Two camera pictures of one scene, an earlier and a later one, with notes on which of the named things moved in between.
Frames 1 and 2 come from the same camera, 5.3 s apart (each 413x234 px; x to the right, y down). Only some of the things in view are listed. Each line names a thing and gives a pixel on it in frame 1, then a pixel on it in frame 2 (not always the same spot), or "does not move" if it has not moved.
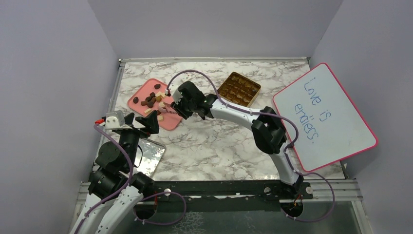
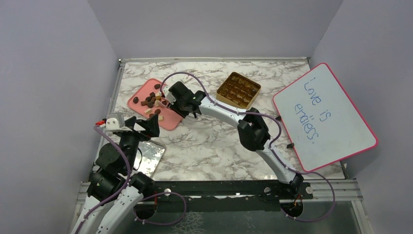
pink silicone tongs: (167, 108) to (161, 105)
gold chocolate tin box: (239, 88) does not move
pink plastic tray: (151, 96) does not move
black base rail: (224, 196) does not move
